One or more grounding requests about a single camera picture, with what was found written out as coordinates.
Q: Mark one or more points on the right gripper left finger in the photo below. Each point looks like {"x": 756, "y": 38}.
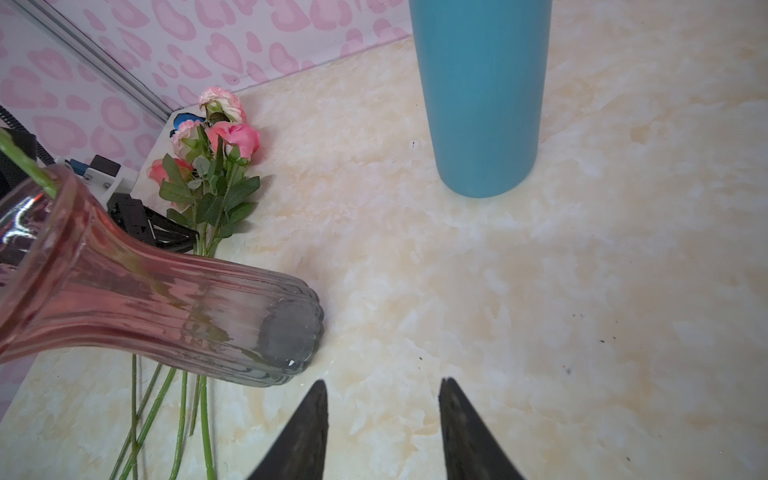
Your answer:
{"x": 299, "y": 451}

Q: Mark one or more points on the blue rose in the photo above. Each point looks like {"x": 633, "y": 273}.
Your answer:
{"x": 182, "y": 117}

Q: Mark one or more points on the teal ceramic vase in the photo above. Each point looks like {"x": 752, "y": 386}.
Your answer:
{"x": 482, "y": 66}

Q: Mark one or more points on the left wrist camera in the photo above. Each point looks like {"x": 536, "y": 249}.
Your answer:
{"x": 103, "y": 177}

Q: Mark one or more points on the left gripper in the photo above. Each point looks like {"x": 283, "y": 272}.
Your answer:
{"x": 148, "y": 226}

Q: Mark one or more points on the coral rose spray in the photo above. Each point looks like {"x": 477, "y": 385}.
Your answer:
{"x": 19, "y": 163}

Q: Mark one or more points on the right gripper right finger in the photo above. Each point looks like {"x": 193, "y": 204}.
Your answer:
{"x": 470, "y": 450}

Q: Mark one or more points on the red glass vase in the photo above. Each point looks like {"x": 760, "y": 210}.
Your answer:
{"x": 71, "y": 277}

